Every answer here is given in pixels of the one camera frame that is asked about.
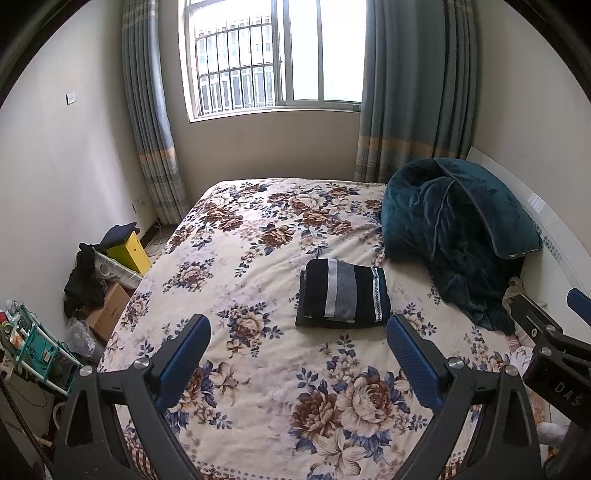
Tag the white bed headboard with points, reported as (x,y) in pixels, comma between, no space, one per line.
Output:
(545,207)

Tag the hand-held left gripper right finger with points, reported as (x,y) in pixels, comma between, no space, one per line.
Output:
(411,364)

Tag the grey blue striped curtain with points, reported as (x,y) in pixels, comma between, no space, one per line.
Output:
(150,115)
(411,92)

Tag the clear plastic bag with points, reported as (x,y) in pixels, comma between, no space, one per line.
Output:
(81,337)

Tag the bed with floral sheet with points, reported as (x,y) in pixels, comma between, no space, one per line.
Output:
(258,258)

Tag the yellow box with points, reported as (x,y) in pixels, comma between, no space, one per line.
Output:
(134,256)

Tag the navy folded cloth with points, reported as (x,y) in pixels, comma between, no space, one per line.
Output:
(117,234)

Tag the teal storage rack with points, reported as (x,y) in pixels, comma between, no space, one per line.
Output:
(32,350)

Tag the navy teal striped knit sweater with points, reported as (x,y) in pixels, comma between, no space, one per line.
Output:
(346,290)

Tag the teal plush blanket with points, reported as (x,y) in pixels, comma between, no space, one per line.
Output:
(443,230)

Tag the clear plastic storage bin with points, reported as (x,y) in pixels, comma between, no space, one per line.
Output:
(117,274)

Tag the white wall socket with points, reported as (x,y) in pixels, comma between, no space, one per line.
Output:
(139,204)

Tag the brown cardboard box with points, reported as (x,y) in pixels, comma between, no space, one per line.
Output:
(108,311)

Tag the black clothes pile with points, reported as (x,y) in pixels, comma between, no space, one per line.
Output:
(85,281)

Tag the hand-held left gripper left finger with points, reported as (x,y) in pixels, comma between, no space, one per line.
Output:
(184,355)

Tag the metal window grille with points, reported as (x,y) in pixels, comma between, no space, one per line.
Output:
(235,69)

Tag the black folded garment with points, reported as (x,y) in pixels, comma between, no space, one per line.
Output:
(314,323)

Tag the sliding glass window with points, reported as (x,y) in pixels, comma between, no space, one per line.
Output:
(277,55)

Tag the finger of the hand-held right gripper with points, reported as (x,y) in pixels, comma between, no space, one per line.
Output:
(581,305)
(542,323)

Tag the white wall switch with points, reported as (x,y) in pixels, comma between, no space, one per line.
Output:
(71,98)

